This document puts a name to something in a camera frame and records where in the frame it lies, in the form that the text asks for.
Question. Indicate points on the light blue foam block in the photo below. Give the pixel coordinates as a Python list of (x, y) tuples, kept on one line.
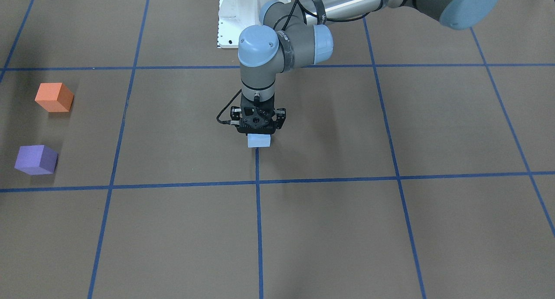
[(258, 140)]

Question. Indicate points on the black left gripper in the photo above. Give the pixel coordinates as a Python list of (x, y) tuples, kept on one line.
[(280, 118)]

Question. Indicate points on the purple foam block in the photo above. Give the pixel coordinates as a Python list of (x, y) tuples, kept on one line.
[(36, 160)]

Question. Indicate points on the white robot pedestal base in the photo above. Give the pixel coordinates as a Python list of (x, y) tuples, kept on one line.
[(234, 17)]

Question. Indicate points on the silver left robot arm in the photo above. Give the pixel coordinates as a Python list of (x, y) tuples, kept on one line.
[(294, 35)]

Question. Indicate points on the orange foam block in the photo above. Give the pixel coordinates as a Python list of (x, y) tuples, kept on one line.
[(54, 97)]

